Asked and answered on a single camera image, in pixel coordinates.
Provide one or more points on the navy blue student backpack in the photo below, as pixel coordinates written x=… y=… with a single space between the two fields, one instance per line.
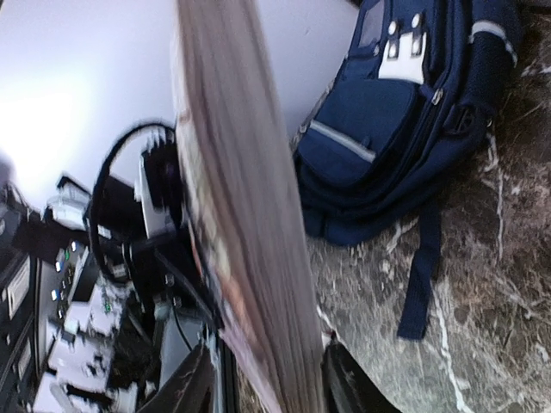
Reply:
x=414 y=96

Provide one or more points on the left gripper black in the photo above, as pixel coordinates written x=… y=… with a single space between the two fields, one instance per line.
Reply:
x=165 y=260

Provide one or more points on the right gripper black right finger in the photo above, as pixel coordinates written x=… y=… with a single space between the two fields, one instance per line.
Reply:
x=348 y=389

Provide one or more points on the pink illustrated paperback book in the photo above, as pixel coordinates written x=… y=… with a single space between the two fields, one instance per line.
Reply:
x=244 y=201

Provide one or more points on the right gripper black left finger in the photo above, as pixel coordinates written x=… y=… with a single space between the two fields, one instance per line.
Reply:
x=190 y=389

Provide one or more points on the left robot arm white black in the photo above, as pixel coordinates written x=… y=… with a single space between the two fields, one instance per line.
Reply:
x=104 y=307

